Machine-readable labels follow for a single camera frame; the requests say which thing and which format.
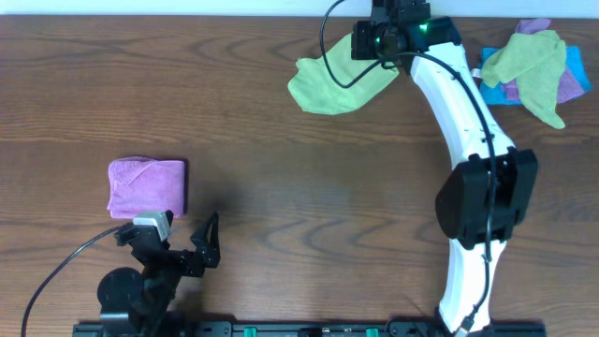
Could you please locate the purple cloth in pile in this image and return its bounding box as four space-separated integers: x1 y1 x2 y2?
502 18 592 105

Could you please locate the folded purple cloth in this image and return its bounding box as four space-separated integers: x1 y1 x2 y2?
107 156 186 219

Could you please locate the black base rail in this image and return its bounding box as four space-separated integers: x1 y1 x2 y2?
71 321 548 337

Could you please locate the green cloth on pile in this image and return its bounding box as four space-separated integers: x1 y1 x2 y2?
481 30 566 129

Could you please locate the green microfiber cloth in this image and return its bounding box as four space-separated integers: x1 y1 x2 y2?
287 34 399 115

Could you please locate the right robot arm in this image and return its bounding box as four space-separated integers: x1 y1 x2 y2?
369 0 547 336

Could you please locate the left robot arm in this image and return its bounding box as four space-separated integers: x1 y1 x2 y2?
97 211 221 336

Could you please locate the blue cloth in pile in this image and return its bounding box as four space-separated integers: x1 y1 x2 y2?
479 46 592 106

